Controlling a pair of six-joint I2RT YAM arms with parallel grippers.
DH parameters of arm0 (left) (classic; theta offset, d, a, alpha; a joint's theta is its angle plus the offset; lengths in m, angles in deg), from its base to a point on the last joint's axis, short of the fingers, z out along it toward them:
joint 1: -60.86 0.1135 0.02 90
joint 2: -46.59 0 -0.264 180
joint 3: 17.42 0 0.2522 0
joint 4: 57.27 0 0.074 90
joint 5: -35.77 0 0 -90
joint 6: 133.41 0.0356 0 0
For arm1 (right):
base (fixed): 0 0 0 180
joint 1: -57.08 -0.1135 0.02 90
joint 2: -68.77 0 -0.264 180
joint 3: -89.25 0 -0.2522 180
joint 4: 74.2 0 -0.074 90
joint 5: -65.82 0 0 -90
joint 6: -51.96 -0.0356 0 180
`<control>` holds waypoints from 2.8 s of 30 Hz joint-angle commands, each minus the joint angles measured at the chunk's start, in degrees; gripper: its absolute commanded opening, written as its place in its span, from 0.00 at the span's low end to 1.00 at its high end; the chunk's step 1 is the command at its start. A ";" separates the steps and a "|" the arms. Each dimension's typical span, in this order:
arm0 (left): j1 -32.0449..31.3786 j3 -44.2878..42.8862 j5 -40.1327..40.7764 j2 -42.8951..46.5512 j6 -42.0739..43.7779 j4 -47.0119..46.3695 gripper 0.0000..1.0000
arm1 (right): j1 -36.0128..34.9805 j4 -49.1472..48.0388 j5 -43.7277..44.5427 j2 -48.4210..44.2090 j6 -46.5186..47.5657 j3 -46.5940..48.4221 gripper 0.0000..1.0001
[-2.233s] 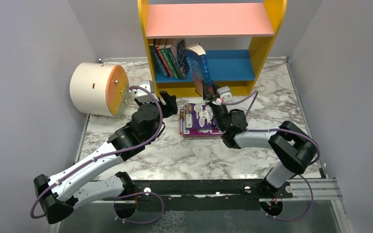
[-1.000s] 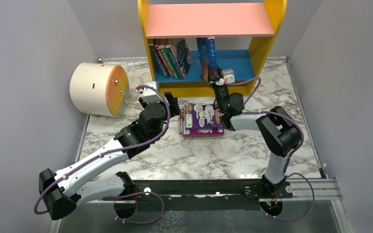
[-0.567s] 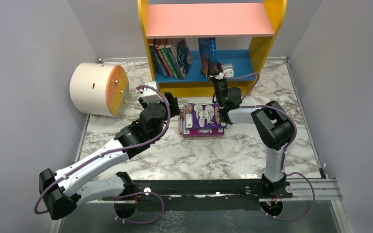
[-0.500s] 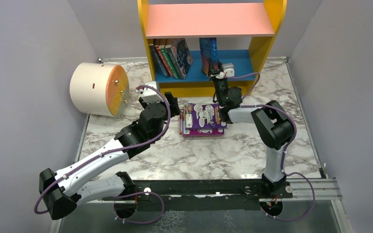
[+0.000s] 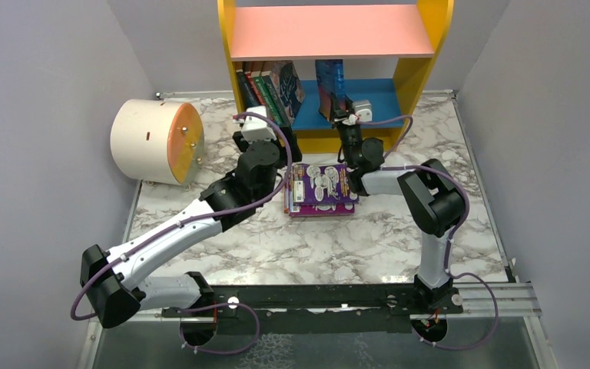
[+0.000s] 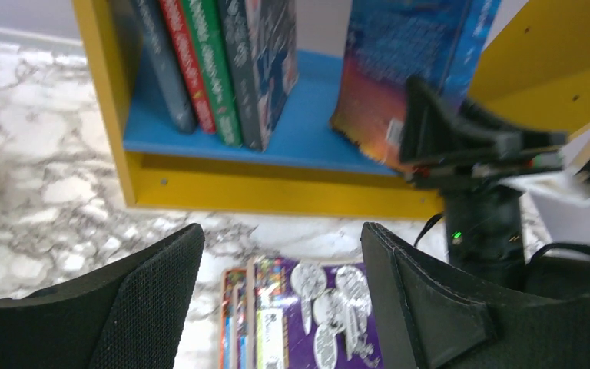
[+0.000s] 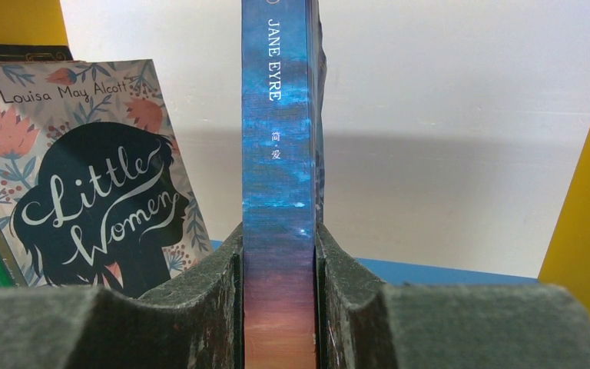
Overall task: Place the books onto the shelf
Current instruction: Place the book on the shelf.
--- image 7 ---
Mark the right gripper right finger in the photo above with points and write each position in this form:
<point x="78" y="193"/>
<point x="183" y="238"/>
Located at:
<point x="364" y="322"/>

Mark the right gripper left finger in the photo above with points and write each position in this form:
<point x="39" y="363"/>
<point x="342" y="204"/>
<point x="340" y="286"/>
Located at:
<point x="191" y="321"/>

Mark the Little Women floral book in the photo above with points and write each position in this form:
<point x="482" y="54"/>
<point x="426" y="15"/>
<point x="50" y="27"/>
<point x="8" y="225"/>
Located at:
<point x="93" y="188"/>

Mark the Jane Eyre blue book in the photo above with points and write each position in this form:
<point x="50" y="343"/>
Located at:
<point x="283" y="78"/>

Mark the Nineteen Eighty-Four dark book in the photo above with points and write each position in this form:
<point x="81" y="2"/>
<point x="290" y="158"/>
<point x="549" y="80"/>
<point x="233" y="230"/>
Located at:
<point x="34" y="53"/>

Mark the colourful wooden bookshelf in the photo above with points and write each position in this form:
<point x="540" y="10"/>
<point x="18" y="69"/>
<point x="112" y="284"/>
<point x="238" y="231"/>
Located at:
<point x="457" y="133"/>

